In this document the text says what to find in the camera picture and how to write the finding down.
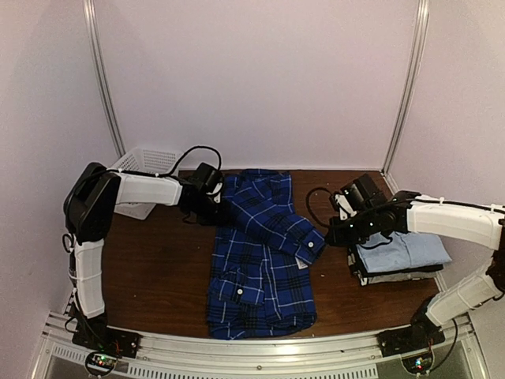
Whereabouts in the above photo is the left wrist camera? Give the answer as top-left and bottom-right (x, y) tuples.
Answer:
(208, 181), (224, 204)

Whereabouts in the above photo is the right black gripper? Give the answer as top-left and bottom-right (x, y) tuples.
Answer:
(325, 208), (379, 247)

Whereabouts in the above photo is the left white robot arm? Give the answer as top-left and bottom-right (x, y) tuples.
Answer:
(63, 163), (226, 318)

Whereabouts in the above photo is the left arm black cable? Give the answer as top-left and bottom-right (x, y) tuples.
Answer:
(102, 144), (223, 186)

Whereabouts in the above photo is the circuit board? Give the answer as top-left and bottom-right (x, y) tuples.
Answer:
(84, 351), (119, 377)
(402, 353), (434, 375)

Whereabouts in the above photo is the left circuit board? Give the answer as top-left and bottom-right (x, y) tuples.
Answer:
(84, 351), (119, 377)

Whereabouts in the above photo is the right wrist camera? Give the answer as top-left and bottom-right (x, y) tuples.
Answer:
(334, 193), (356, 221)

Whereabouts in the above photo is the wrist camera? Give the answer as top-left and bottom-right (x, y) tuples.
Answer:
(208, 181), (224, 204)
(334, 193), (356, 221)

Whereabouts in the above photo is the light blue folded shirt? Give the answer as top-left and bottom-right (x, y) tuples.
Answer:
(356, 232), (452, 273)

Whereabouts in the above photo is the blue plaid long sleeve shirt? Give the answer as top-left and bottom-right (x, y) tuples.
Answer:
(206, 169), (325, 340)

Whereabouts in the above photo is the left aluminium frame post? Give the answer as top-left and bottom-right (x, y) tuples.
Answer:
(82, 0), (126, 157)

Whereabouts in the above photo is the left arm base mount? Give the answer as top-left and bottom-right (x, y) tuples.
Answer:
(72, 313), (140, 358)

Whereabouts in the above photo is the white plastic mesh basket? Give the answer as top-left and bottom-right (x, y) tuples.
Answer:
(110, 148), (182, 220)

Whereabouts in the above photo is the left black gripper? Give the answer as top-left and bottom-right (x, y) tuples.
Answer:
(188, 196), (230, 227)

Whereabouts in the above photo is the right circuit board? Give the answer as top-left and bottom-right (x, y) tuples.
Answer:
(402, 353), (434, 375)

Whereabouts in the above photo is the right aluminium frame post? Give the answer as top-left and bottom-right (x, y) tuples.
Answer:
(381, 0), (430, 176)

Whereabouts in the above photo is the aluminium frame post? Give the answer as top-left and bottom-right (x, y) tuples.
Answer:
(381, 0), (430, 176)
(82, 0), (126, 157)

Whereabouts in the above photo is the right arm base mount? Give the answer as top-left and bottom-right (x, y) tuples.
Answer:
(377, 302), (445, 357)

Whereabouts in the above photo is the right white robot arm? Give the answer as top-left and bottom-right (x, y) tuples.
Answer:
(325, 174), (504, 349)

